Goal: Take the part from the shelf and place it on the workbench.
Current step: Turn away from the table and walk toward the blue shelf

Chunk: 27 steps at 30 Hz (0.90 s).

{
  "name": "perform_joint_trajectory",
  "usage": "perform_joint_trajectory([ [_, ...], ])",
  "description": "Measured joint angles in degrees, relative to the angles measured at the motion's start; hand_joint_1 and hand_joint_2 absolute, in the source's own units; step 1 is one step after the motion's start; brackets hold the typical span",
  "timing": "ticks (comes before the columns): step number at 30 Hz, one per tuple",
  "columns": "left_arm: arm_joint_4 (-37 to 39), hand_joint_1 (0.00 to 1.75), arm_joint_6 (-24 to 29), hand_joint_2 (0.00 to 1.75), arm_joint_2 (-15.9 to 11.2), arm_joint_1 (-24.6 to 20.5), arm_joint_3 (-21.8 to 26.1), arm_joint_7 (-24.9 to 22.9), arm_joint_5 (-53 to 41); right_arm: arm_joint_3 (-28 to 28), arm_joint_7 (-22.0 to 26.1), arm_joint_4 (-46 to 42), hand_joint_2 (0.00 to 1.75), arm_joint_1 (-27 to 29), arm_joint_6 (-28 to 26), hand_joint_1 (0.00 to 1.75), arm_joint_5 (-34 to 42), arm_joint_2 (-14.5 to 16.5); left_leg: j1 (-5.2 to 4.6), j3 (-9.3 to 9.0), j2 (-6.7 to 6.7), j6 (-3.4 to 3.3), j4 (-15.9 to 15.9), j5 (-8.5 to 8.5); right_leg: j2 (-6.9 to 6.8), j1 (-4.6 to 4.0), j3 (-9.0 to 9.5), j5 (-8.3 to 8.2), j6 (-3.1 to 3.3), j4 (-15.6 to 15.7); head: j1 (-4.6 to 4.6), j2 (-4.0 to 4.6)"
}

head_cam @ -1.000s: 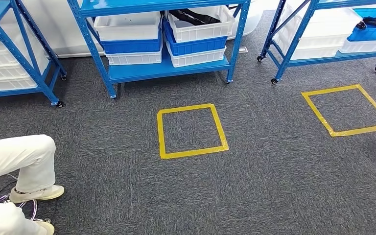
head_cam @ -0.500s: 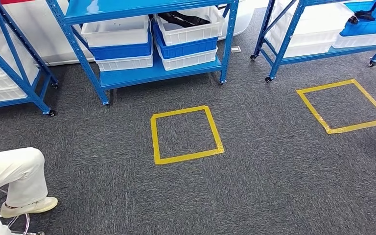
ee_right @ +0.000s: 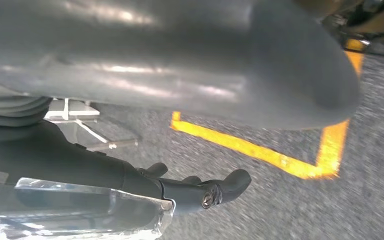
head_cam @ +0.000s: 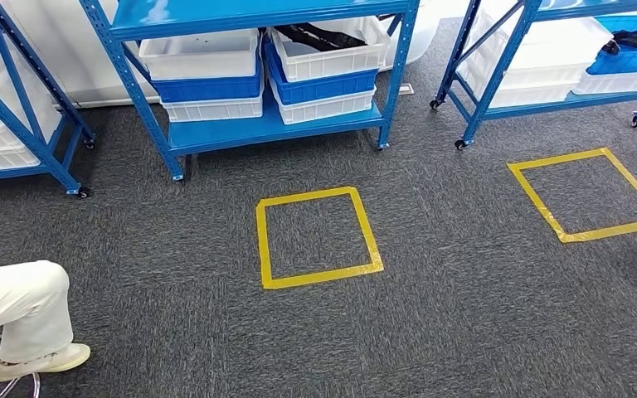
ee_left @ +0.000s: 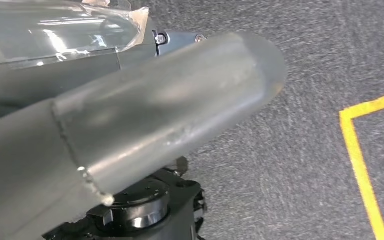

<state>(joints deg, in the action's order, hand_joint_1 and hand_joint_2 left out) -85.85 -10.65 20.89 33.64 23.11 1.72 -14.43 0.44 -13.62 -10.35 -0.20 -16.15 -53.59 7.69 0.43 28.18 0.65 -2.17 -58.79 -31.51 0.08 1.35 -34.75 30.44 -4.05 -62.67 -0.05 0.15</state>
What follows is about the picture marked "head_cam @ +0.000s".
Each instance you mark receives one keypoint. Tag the blue metal shelf rack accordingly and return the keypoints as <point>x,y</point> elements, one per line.
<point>269,126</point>

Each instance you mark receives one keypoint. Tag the blue shelf rack with casters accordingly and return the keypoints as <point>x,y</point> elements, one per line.
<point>22,132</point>
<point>494,82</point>

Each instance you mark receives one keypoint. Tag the small black plastic part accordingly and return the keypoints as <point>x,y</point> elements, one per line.
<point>629,39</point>

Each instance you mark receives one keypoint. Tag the yellow floor tape square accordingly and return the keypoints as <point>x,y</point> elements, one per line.
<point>560,159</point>
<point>262,241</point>

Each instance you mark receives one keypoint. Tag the silver floor socket plate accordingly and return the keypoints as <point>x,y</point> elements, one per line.
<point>405,88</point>

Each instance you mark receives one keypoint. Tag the black trim strips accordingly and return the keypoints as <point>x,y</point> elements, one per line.
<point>318,37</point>

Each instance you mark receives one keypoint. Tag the white car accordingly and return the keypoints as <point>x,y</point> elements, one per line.
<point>76,66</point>

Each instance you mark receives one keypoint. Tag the person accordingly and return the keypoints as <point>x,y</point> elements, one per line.
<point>22,307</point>

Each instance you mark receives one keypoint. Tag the chrome stool with black seat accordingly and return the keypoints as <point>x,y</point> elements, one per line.
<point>36,384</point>

